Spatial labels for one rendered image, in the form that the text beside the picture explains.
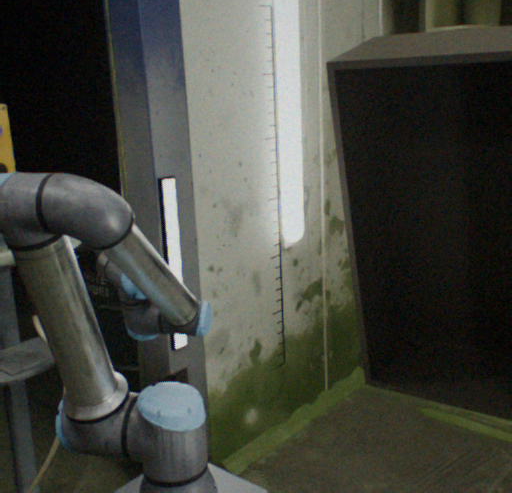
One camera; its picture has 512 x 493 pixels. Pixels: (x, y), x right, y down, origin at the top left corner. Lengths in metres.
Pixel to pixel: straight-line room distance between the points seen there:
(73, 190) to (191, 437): 0.64
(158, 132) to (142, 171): 0.15
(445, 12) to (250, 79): 1.06
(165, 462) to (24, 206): 0.66
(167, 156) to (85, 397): 1.04
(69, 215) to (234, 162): 1.41
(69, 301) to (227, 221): 1.27
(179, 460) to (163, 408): 0.12
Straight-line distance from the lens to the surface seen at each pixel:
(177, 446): 1.62
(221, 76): 2.58
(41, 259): 1.40
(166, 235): 2.39
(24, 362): 2.22
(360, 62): 2.11
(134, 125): 2.40
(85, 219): 1.30
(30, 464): 2.58
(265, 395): 3.05
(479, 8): 3.36
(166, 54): 2.39
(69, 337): 1.51
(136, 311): 1.79
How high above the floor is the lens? 1.65
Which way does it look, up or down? 14 degrees down
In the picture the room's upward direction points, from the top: 3 degrees counter-clockwise
